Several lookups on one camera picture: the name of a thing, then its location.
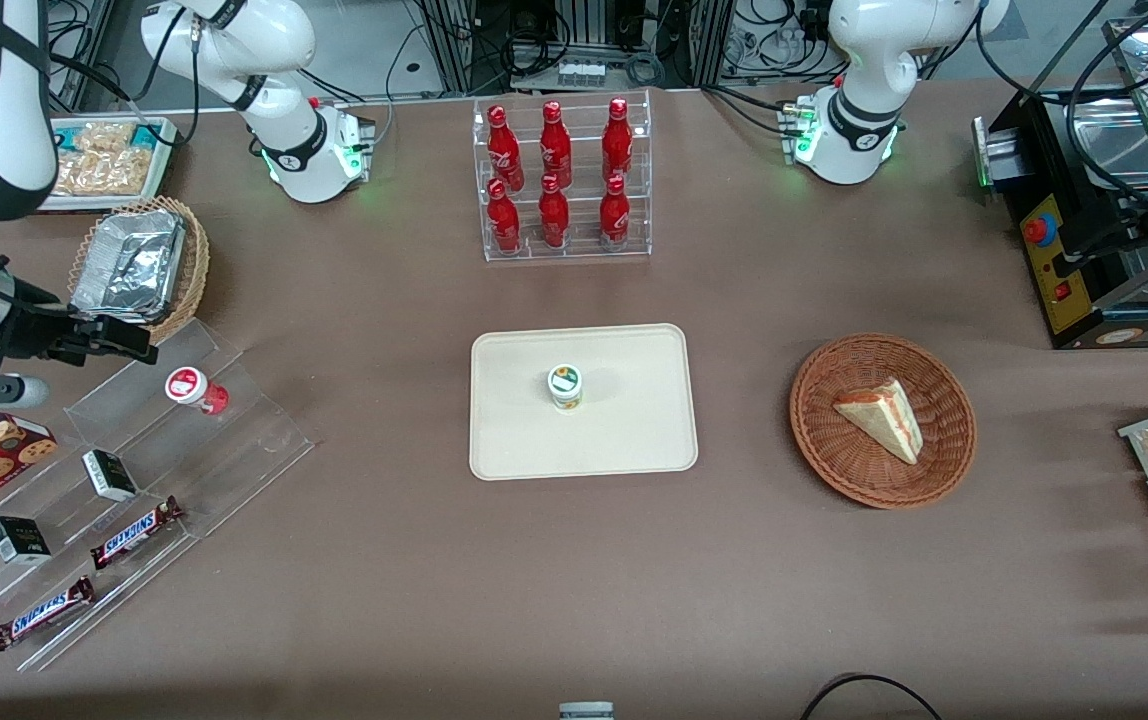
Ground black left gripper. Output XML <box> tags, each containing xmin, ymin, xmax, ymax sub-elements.
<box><xmin>1094</xmin><ymin>210</ymin><xmax>1148</xmax><ymax>263</ymax></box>

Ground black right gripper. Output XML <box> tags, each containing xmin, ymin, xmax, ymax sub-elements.
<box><xmin>0</xmin><ymin>285</ymin><xmax>158</xmax><ymax>367</ymax></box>

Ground green gum bottle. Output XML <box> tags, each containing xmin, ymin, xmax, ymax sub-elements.
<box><xmin>547</xmin><ymin>363</ymin><xmax>584</xmax><ymax>412</ymax></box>

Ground red gum bottle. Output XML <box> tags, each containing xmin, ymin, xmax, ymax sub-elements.
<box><xmin>165</xmin><ymin>367</ymin><xmax>230</xmax><ymax>416</ymax></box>

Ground beige plastic tray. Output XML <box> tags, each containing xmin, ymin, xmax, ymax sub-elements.
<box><xmin>469</xmin><ymin>323</ymin><xmax>700</xmax><ymax>482</ymax></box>

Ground stacked aluminium foil trays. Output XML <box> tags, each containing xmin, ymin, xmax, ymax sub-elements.
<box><xmin>69</xmin><ymin>208</ymin><xmax>186</xmax><ymax>326</ymax></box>

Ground black machine with yellow panel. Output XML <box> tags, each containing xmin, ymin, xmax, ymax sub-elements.
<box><xmin>972</xmin><ymin>15</ymin><xmax>1148</xmax><ymax>351</ymax></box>

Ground light oval wicker basket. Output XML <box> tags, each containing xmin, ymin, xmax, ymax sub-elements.
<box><xmin>66</xmin><ymin>196</ymin><xmax>211</xmax><ymax>350</ymax></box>

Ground small black box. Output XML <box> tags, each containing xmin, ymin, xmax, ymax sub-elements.
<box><xmin>0</xmin><ymin>516</ymin><xmax>52</xmax><ymax>566</ymax></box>
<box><xmin>82</xmin><ymin>449</ymin><xmax>139</xmax><ymax>503</ymax></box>

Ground clear acrylic stepped stand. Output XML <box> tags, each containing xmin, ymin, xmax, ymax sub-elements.
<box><xmin>0</xmin><ymin>318</ymin><xmax>315</xmax><ymax>673</ymax></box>

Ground large clear cracker bag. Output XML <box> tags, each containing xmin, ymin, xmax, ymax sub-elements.
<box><xmin>56</xmin><ymin>148</ymin><xmax>153</xmax><ymax>197</ymax></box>

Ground brown Snickers bar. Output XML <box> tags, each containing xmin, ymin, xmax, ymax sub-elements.
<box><xmin>90</xmin><ymin>497</ymin><xmax>185</xmax><ymax>571</ymax></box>
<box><xmin>0</xmin><ymin>577</ymin><xmax>96</xmax><ymax>652</ymax></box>

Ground white plastic snack bin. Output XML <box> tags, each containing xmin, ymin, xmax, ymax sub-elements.
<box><xmin>39</xmin><ymin>116</ymin><xmax>180</xmax><ymax>213</ymax></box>

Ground small clear cracker bag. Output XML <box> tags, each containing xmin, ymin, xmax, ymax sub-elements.
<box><xmin>74</xmin><ymin>122</ymin><xmax>135</xmax><ymax>151</ymax></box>

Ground wrapped triangle sandwich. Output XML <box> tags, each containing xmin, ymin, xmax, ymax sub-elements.
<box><xmin>832</xmin><ymin>377</ymin><xmax>925</xmax><ymax>466</ymax></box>

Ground round brown wicker basket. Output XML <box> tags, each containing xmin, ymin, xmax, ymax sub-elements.
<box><xmin>789</xmin><ymin>333</ymin><xmax>978</xmax><ymax>511</ymax></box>

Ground red cola bottle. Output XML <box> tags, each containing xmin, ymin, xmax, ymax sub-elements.
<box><xmin>487</xmin><ymin>178</ymin><xmax>522</xmax><ymax>253</ymax></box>
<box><xmin>487</xmin><ymin>104</ymin><xmax>525</xmax><ymax>193</ymax></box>
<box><xmin>538</xmin><ymin>174</ymin><xmax>570</xmax><ymax>249</ymax></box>
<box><xmin>539</xmin><ymin>100</ymin><xmax>573</xmax><ymax>189</ymax></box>
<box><xmin>599</xmin><ymin>174</ymin><xmax>631</xmax><ymax>249</ymax></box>
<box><xmin>602</xmin><ymin>97</ymin><xmax>633</xmax><ymax>183</ymax></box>

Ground clear acrylic bottle rack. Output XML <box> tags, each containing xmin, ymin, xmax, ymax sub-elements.
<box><xmin>472</xmin><ymin>89</ymin><xmax>653</xmax><ymax>263</ymax></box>

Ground metal equipment rack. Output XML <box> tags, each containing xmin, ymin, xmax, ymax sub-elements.
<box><xmin>414</xmin><ymin>0</ymin><xmax>735</xmax><ymax>96</ymax></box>

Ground black cable loop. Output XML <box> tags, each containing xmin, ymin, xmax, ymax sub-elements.
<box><xmin>799</xmin><ymin>674</ymin><xmax>945</xmax><ymax>720</ymax></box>

